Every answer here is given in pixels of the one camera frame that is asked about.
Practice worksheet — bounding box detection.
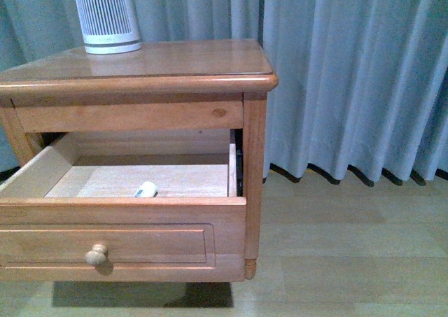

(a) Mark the white medicine bottle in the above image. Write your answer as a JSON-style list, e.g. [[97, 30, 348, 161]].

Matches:
[[134, 181, 158, 197]]

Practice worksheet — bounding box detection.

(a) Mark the wooden drawer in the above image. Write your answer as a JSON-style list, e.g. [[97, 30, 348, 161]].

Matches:
[[1, 129, 246, 282]]

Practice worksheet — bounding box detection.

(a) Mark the wooden nightstand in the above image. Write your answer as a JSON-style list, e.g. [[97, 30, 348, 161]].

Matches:
[[1, 40, 278, 281]]

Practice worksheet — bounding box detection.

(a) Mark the grey curtain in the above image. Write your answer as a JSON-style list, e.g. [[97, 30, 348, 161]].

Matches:
[[0, 0, 448, 185]]

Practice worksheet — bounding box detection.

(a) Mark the white cylindrical air purifier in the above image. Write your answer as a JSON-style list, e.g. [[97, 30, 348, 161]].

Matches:
[[76, 0, 141, 55]]

